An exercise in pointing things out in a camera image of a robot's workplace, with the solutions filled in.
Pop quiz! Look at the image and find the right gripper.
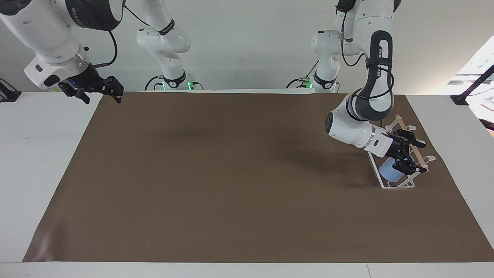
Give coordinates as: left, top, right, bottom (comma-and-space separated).
58, 63, 125, 105

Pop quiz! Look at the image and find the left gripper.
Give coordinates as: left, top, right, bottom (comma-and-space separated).
387, 129, 428, 175

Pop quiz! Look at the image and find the light blue plastic cup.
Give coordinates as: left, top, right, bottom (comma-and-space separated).
379, 156, 404, 183

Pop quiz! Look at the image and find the black stand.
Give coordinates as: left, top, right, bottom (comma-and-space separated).
450, 64, 494, 106
0, 78, 22, 103

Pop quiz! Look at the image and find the white wire dish rack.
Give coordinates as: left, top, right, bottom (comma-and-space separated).
366, 114, 437, 190

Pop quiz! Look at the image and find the black cable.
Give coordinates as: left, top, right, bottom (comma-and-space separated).
93, 30, 118, 69
335, 0, 367, 67
123, 5, 152, 27
286, 59, 321, 89
144, 75, 165, 92

